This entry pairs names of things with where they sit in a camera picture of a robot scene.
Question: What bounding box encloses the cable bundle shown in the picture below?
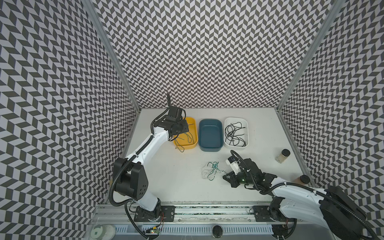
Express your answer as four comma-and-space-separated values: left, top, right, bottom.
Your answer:
201, 161, 229, 181

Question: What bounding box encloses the black cable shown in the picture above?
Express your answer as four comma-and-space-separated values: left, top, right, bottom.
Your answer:
224, 121, 249, 148

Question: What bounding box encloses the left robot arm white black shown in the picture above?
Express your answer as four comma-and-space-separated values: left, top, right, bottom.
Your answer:
109, 94, 189, 221

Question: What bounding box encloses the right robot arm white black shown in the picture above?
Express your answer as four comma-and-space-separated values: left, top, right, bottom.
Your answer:
223, 150, 378, 240

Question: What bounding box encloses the yellow plastic bin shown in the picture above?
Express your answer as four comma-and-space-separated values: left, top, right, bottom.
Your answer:
174, 117, 199, 152

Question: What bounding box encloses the spice jar black lid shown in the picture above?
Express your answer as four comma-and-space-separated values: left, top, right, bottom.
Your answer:
275, 149, 291, 164
293, 175, 311, 186

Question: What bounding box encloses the dark teal plastic bin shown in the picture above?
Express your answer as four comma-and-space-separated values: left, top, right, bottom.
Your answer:
199, 119, 224, 152

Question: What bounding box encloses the white plastic bin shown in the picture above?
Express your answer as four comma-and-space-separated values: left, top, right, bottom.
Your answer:
224, 117, 249, 150

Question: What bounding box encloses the white tape roll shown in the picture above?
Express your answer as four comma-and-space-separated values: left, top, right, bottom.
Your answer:
90, 225, 116, 240

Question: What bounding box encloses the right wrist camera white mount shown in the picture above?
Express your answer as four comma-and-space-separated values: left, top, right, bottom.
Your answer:
226, 156, 241, 175

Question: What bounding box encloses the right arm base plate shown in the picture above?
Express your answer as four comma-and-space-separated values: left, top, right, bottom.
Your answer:
252, 205, 274, 223

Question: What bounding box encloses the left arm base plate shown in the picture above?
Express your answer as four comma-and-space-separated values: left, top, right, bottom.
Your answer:
134, 206, 176, 223

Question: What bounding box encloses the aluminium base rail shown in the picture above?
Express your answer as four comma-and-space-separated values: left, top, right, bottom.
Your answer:
89, 201, 289, 226

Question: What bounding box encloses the left corner aluminium post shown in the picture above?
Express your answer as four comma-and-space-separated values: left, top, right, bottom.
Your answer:
82, 0, 141, 113

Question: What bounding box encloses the corner aluminium post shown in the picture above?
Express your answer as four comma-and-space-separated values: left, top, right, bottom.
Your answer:
82, 0, 141, 113
276, 0, 346, 112

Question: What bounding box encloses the right corner aluminium post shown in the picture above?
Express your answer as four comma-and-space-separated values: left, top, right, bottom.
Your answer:
276, 0, 346, 112

